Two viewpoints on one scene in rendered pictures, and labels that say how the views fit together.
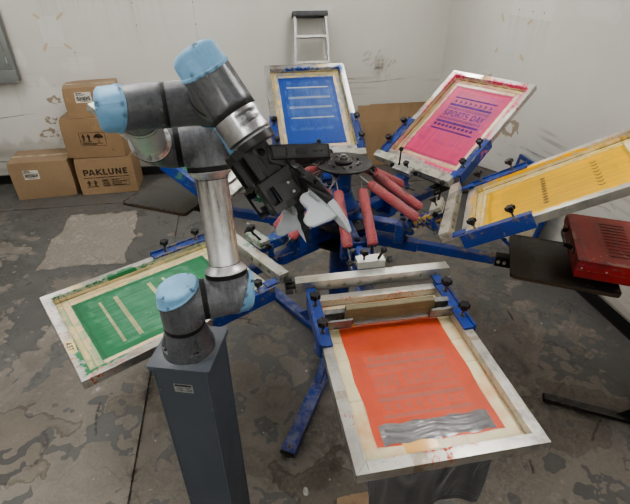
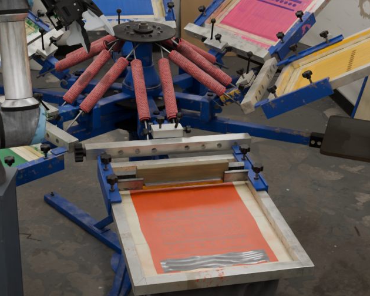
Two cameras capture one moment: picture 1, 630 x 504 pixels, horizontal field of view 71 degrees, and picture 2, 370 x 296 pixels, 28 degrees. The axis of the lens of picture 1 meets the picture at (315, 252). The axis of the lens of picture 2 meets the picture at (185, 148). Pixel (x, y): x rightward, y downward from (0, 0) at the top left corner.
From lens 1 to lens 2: 1.14 m
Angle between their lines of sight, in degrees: 7
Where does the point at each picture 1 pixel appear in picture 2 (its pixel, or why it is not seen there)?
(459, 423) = (236, 257)
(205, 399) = not seen: outside the picture
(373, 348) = (163, 207)
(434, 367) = (222, 221)
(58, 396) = not seen: outside the picture
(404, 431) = (184, 262)
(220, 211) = (17, 49)
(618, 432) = not seen: outside the picture
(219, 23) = not seen: outside the picture
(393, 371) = (181, 223)
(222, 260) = (17, 93)
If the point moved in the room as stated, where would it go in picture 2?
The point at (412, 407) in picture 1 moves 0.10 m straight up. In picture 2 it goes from (194, 248) to (196, 222)
